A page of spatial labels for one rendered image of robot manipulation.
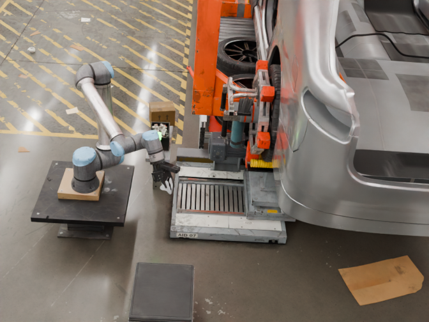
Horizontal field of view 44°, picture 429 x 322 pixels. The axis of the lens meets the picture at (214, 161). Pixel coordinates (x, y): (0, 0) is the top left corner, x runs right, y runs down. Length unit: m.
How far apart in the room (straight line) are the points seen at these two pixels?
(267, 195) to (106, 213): 1.17
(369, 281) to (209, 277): 1.09
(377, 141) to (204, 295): 1.47
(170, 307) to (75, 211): 1.00
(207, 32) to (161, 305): 1.88
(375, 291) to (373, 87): 1.37
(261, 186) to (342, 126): 1.48
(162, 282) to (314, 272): 1.15
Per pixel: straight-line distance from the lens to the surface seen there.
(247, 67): 4.92
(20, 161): 4.59
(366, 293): 3.76
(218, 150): 4.06
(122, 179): 3.84
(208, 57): 3.88
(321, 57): 2.60
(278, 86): 3.35
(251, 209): 3.89
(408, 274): 3.98
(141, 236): 3.84
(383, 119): 3.58
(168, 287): 3.11
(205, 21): 3.76
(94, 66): 3.38
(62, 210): 3.64
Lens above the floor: 2.78
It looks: 38 degrees down
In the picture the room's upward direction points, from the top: 6 degrees clockwise
